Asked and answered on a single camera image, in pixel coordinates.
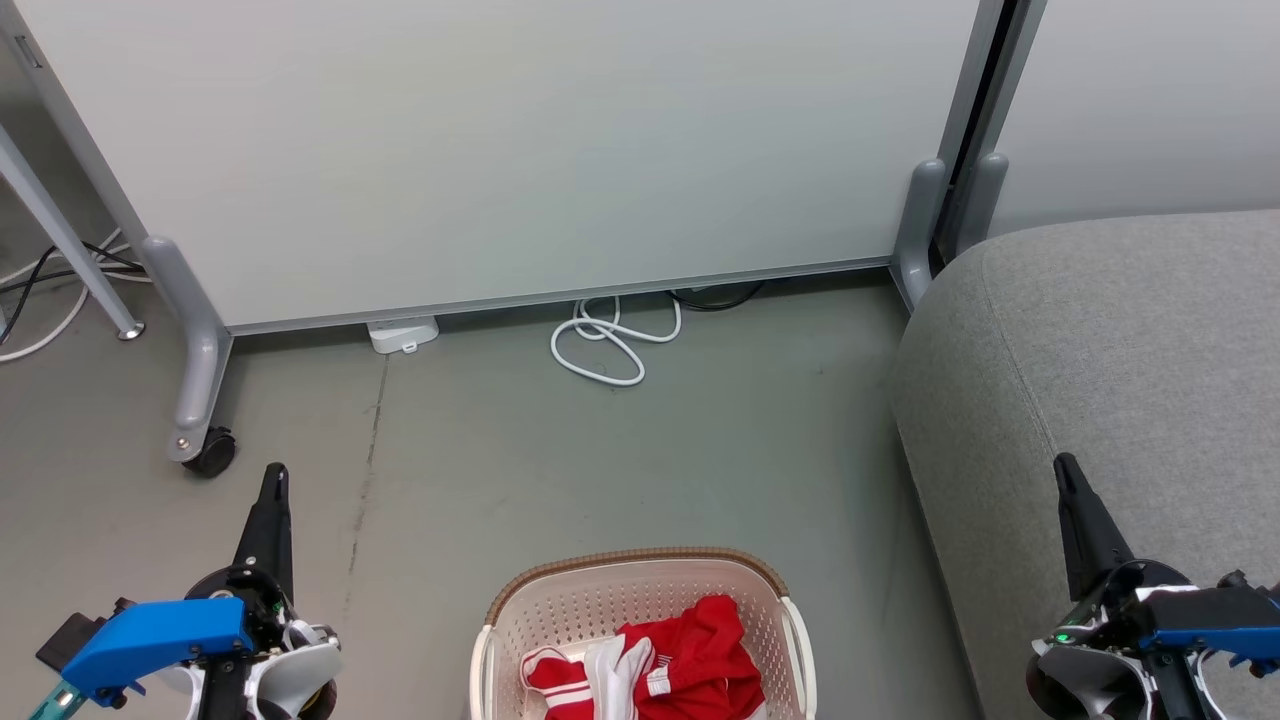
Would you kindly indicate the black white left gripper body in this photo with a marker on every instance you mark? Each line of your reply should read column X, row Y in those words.
column 290, row 670

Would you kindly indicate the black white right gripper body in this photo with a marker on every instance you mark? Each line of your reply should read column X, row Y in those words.
column 1100, row 660

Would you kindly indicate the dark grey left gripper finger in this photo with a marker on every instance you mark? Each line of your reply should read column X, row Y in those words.
column 272, row 530

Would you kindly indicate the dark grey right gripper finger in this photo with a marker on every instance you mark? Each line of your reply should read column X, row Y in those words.
column 1085, row 530

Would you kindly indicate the red and white jersey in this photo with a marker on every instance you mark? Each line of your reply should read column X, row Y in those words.
column 610, row 675

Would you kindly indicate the red garment white trim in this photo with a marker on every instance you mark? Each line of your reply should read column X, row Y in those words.
column 705, row 650

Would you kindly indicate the grey fabric sofa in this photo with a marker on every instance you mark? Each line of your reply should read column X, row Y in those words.
column 1100, row 380

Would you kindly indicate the black caster wheel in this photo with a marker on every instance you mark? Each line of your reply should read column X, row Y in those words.
column 213, row 453

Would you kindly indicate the grey partition leg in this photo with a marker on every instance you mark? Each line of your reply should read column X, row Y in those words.
column 195, row 330

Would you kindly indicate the white power adapter box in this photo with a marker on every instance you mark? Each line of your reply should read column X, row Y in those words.
column 402, row 333

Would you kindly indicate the cream perforated laundry basket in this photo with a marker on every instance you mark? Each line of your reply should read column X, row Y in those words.
column 590, row 600

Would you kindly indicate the grey partition foot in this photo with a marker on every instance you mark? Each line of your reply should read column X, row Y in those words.
column 985, row 200
column 915, row 230

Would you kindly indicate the grey metal table leg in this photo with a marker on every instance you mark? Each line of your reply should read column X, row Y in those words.
column 60, row 230

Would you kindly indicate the blue right camera mount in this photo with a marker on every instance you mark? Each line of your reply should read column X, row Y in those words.
column 1220, row 615

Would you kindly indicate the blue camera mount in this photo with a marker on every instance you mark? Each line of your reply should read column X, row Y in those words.
column 1220, row 615
column 160, row 635

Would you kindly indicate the blue left camera mount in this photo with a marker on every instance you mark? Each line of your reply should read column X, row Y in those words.
column 160, row 635

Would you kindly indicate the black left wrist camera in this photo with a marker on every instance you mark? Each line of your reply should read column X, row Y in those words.
column 65, row 640

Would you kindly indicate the white partition panel grey frame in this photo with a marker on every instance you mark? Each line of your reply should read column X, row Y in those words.
column 520, row 150

